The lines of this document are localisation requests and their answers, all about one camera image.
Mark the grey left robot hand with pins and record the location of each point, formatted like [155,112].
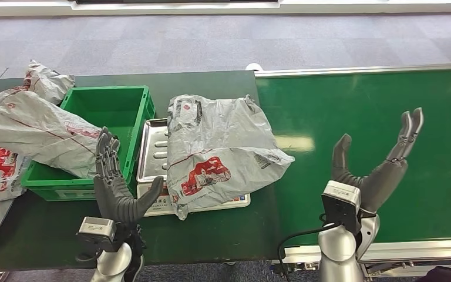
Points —
[118,198]

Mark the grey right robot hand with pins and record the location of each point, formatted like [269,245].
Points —
[381,183]

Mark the grey mailer bag red print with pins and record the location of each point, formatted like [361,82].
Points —
[217,148]

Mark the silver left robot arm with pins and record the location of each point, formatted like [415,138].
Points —
[112,264]

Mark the green conveyor belt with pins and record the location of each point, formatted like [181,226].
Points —
[365,97]

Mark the electronic scale with steel tray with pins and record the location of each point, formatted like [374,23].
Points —
[153,155]

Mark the green plastic crate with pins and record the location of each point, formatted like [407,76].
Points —
[105,105]

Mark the crumpled grey mailer bag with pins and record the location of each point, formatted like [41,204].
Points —
[48,81]

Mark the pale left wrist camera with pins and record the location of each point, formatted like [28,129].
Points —
[97,227]

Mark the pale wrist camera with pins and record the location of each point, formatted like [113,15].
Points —
[97,227]
[340,202]

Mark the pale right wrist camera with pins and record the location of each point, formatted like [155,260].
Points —
[340,202]

